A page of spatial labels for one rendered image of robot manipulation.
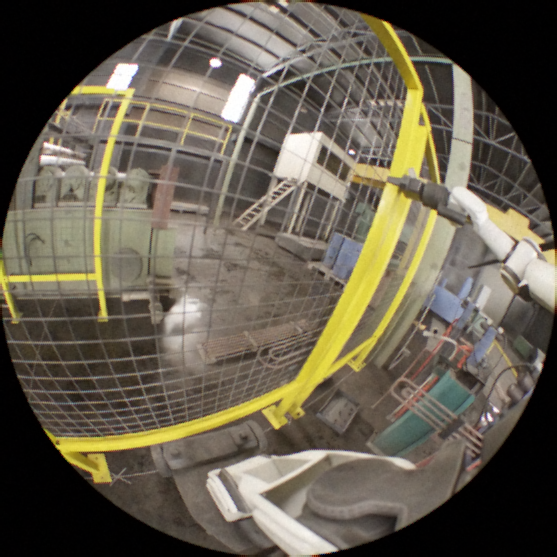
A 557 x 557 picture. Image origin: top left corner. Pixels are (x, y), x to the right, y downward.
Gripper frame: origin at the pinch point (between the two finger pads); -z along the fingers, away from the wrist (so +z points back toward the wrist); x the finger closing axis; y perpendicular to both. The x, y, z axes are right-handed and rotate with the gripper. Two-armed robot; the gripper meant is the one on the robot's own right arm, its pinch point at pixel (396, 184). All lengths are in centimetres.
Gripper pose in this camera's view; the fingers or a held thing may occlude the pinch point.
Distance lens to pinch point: 72.3
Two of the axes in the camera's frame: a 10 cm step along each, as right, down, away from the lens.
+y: -3.0, 8.8, 3.6
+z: 6.0, 4.7, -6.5
